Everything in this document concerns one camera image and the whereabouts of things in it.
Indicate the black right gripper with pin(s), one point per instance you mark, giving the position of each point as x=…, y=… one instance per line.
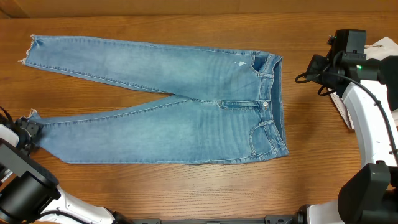
x=315, y=63

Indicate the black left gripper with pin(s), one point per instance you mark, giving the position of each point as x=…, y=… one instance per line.
x=31, y=129

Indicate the light blue denim jeans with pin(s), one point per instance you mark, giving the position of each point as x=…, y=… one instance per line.
x=220, y=106

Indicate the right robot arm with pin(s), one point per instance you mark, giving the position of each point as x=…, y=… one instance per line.
x=370, y=196

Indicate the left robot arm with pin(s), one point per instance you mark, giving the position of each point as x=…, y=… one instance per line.
x=30, y=193

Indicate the folded black garment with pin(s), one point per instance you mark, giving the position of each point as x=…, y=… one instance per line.
x=389, y=78

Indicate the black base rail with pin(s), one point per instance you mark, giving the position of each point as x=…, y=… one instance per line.
x=268, y=219

